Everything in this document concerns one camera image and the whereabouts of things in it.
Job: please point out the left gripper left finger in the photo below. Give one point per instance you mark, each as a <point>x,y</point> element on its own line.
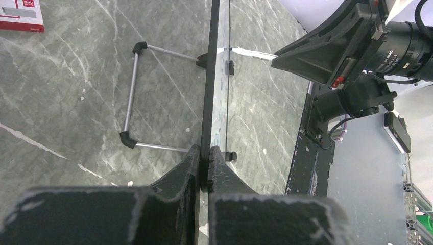
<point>165,212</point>

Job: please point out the red white small box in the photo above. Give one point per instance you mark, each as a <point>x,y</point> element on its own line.
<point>21,15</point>

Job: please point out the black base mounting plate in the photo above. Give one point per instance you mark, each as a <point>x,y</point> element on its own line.
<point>313,154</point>

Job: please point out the white whiteboard black frame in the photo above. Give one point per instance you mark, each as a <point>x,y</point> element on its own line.
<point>219,68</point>

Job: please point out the blue white marker pen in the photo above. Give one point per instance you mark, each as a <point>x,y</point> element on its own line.
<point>250,53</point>

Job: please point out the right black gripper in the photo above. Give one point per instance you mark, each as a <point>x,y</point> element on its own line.
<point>333,49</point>

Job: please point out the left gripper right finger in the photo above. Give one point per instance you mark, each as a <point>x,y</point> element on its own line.
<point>239,215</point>

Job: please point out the black device on frame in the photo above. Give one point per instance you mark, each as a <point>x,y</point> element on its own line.
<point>396,129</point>

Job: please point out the green object near rail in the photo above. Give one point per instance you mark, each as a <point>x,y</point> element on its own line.
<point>426,221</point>

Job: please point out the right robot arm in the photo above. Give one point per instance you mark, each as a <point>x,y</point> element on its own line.
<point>345,96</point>

